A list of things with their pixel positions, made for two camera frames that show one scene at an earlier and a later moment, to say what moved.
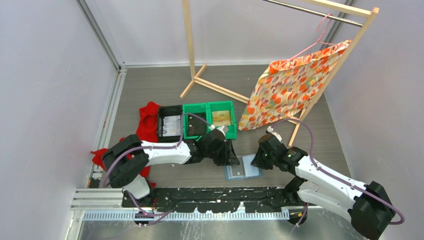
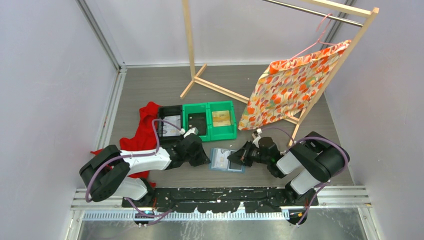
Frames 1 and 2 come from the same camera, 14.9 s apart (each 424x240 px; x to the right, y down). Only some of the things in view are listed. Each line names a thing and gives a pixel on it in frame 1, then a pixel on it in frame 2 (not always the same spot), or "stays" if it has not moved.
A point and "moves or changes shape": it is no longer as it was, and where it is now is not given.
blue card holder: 244,171 moves or changes shape
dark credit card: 238,170 moves or changes shape
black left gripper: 228,158 to 203,159
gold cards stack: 221,118 stays
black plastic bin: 169,123 stays
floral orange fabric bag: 290,86 stays
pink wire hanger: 318,40 stays
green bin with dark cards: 195,120 stays
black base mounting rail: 217,199 stays
